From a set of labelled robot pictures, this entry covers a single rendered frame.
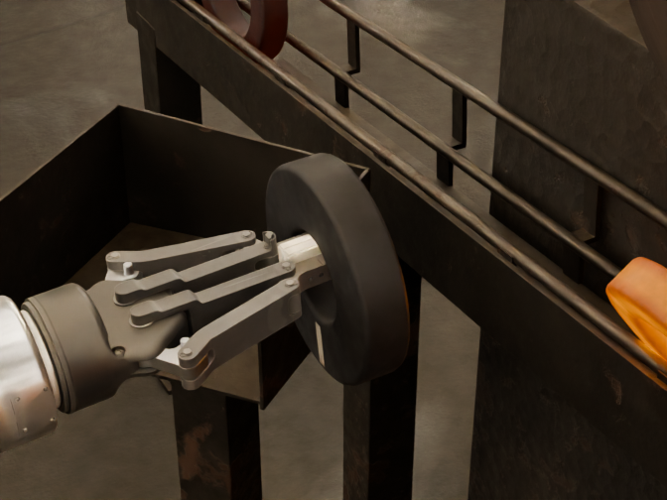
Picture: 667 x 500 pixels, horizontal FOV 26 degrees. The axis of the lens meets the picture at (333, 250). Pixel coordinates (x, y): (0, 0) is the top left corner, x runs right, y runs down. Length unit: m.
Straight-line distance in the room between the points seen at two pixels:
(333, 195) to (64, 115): 1.95
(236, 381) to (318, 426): 0.86
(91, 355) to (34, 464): 1.19
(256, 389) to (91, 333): 0.36
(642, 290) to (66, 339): 0.38
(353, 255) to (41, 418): 0.21
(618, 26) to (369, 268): 0.39
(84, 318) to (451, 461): 1.21
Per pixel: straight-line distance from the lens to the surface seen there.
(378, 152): 1.37
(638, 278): 1.00
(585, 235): 1.26
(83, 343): 0.86
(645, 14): 0.85
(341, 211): 0.89
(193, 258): 0.94
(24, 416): 0.86
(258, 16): 1.60
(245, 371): 1.22
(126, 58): 3.01
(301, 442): 2.04
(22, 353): 0.85
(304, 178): 0.92
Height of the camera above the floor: 1.39
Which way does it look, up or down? 35 degrees down
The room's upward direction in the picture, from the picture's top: straight up
